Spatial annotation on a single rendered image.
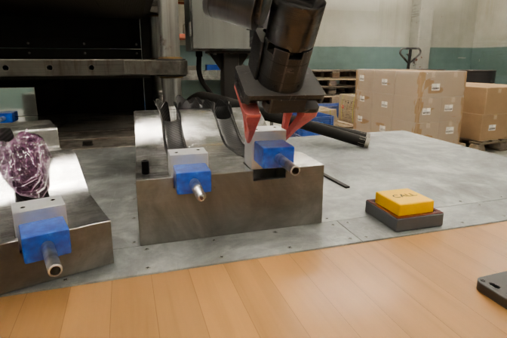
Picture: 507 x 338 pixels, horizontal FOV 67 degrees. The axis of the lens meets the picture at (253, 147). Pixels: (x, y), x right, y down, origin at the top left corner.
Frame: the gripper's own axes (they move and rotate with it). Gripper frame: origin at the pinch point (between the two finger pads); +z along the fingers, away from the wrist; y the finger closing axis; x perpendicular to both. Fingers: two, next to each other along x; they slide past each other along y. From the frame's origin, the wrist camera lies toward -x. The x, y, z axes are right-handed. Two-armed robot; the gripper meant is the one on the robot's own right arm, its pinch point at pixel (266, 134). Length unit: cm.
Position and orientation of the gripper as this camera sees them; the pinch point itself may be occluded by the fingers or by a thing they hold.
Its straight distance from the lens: 54.0
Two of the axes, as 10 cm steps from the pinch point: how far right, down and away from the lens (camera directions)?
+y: -9.6, 0.5, -2.8
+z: -1.6, 7.2, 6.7
